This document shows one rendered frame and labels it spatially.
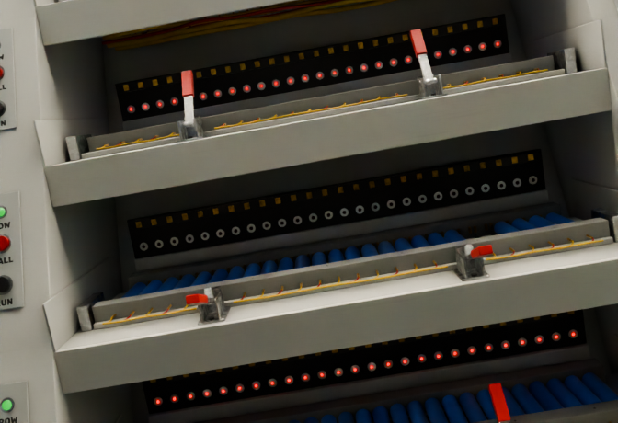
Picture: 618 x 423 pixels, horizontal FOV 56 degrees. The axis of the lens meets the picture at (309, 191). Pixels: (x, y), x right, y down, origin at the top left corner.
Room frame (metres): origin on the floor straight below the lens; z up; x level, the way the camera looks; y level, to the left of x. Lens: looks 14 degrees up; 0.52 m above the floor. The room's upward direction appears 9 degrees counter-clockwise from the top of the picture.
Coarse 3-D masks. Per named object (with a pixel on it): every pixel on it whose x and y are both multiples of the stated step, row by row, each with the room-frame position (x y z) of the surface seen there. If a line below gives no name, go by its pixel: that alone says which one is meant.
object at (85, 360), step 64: (576, 192) 0.73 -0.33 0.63; (192, 256) 0.76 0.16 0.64; (576, 256) 0.60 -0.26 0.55; (64, 320) 0.62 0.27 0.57; (192, 320) 0.62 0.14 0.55; (256, 320) 0.59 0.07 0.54; (320, 320) 0.59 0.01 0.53; (384, 320) 0.59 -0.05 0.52; (448, 320) 0.59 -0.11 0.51; (512, 320) 0.60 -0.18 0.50; (64, 384) 0.61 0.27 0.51
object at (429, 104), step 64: (256, 64) 0.74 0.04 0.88; (320, 64) 0.74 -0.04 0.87; (384, 64) 0.75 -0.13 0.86; (448, 64) 0.74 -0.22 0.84; (512, 64) 0.64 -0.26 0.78; (576, 64) 0.62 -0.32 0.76; (64, 128) 0.64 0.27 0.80; (128, 128) 0.76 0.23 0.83; (192, 128) 0.62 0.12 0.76; (256, 128) 0.63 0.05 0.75; (320, 128) 0.59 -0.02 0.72; (384, 128) 0.59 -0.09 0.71; (448, 128) 0.59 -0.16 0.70; (64, 192) 0.60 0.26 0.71; (128, 192) 0.61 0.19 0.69
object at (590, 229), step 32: (576, 224) 0.62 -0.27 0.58; (608, 224) 0.62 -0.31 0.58; (384, 256) 0.63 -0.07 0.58; (416, 256) 0.63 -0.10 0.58; (448, 256) 0.63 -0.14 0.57; (512, 256) 0.61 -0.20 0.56; (192, 288) 0.64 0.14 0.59; (224, 288) 0.63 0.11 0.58; (256, 288) 0.63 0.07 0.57; (288, 288) 0.64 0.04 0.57; (320, 288) 0.62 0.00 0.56; (96, 320) 0.64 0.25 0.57; (128, 320) 0.62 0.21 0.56
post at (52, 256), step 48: (0, 0) 0.60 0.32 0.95; (48, 48) 0.62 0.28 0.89; (96, 48) 0.77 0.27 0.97; (48, 96) 0.61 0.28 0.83; (96, 96) 0.75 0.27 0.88; (0, 144) 0.60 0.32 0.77; (0, 192) 0.60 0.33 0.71; (48, 192) 0.60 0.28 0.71; (48, 240) 0.60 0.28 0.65; (96, 240) 0.72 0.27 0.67; (48, 288) 0.59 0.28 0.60; (0, 336) 0.60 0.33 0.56; (48, 336) 0.59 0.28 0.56; (0, 384) 0.60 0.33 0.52; (48, 384) 0.59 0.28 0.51
